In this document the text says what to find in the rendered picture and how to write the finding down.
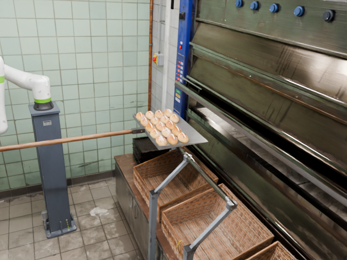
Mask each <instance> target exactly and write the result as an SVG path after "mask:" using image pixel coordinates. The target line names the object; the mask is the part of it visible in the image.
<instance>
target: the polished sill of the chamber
mask: <svg viewBox="0 0 347 260"><path fill-rule="evenodd" d="M188 113H190V114H191V115H192V116H193V117H194V118H196V119H197V120H198V121H199V122H201V123H202V124H203V125H204V126H206V127H207V128H208V129H209V130H211V131H212V132H213V133H214V134H216V135H217V136H218V137H219V138H220V139H222V140H223V141H224V142H225V143H227V144H228V145H229V146H231V147H232V148H233V149H234V150H236V151H237V152H238V153H239V154H241V155H242V156H243V157H244V158H246V159H247V160H248V161H249V162H250V163H252V164H253V165H254V166H255V167H257V168H258V169H259V170H260V171H262V172H263V173H264V174H265V175H266V176H268V177H269V178H270V179H271V180H273V181H274V182H275V183H276V184H278V185H279V186H280V187H281V188H282V189H284V190H285V191H286V192H287V193H289V194H290V195H291V196H292V197H294V198H295V199H296V200H298V201H299V202H300V203H301V204H303V205H304V206H305V207H306V208H307V209H309V210H310V211H311V212H312V213H314V214H315V215H316V216H317V217H319V218H320V219H321V220H322V221H324V222H325V223H326V224H327V225H329V226H330V227H331V228H332V229H333V230H335V231H336V232H337V233H338V234H340V235H341V236H342V237H343V238H345V239H346V240H347V222H346V221H345V220H344V219H342V218H341V217H340V216H338V215H337V214H336V213H335V212H333V211H332V210H331V209H329V208H328V207H327V206H325V205H324V204H323V203H321V202H320V201H319V200H317V199H316V198H315V197H313V196H312V195H311V194H309V193H308V192H307V191H305V190H304V189H303V188H301V187H300V186H299V185H297V184H296V183H294V182H293V181H292V180H290V179H289V178H288V177H286V176H285V175H284V174H282V173H281V172H280V171H279V170H277V169H276V168H275V167H273V166H272V165H271V164H269V163H268V162H267V161H265V160H264V159H263V158H261V157H260V156H259V155H257V154H256V153H255V152H253V151H252V150H251V149H249V148H248V147H247V146H245V145H244V144H243V143H241V142H240V141H238V140H237V139H236V138H234V137H233V136H232V135H231V134H229V133H228V132H227V131H225V130H224V129H223V128H221V127H220V126H219V125H217V124H216V123H215V122H213V121H212V120H211V119H209V118H208V117H207V116H205V115H204V114H203V113H201V112H200V111H199V110H197V109H196V108H195V107H193V108H188Z"/></svg>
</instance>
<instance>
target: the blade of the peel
mask: <svg viewBox="0 0 347 260"><path fill-rule="evenodd" d="M173 114H176V115H177V116H178V118H179V121H178V123H175V126H178V127H179V128H180V129H181V131H182V133H185V134H186V135H187V136H188V143H181V142H180V141H179V140H178V143H177V144H174V145H171V144H170V143H168V141H167V138H165V137H164V138H165V139H166V141H167V145H163V146H159V145H158V144H157V143H156V140H155V139H153V138H152V137H151V135H150V133H149V132H147V130H146V127H144V126H142V124H141V123H140V121H138V119H137V118H136V115H137V113H133V118H134V120H135V121H136V122H137V123H138V125H139V126H140V127H144V128H145V133H146V135H147V136H148V137H149V138H150V140H151V141H152V142H153V143H154V145H155V146H156V147H157V149H158V150H163V149H170V148H176V147H182V146H186V145H192V144H198V143H204V142H208V141H207V140H206V139H205V138H204V137H202V136H201V135H200V134H199V133H198V132H197V131H196V130H195V129H193V128H192V127H191V126H190V125H189V124H188V123H187V122H186V121H184V120H183V119H182V118H181V117H180V116H179V115H178V114H177V113H176V112H173ZM176 137H177V136H176ZM177 139H178V137H177Z"/></svg>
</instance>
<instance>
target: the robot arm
mask: <svg viewBox="0 0 347 260"><path fill-rule="evenodd" d="M5 80H8V81H10V82H11V83H13V84H15V85H17V86H18V87H20V88H22V89H26V90H29V91H32V92H33V98H34V106H33V108H34V110H37V111H47V110H51V109H53V108H54V104H53V103H52V100H51V97H52V95H51V86H50V79H49V78H48V77H47V76H44V75H37V74H31V73H27V72H24V71H20V70H18V69H15V68H12V67H10V66H8V65H6V64H4V61H3V59H2V57H1V56H0V135H2V134H4V133H5V132H6V131H7V130H8V123H7V119H6V112H5Z"/></svg>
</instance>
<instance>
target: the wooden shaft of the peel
mask: <svg viewBox="0 0 347 260"><path fill-rule="evenodd" d="M132 133H133V132H132V129H127V130H123V131H115V132H108V133H100V134H93V135H85V136H77V137H70V138H62V139H54V140H47V141H39V142H32V143H24V144H16V145H9V146H4V147H0V152H4V151H12V150H19V149H26V148H33V147H41V146H45V145H53V144H60V143H67V142H75V141H82V140H89V139H96V138H104V137H111V136H118V135H125V134H132Z"/></svg>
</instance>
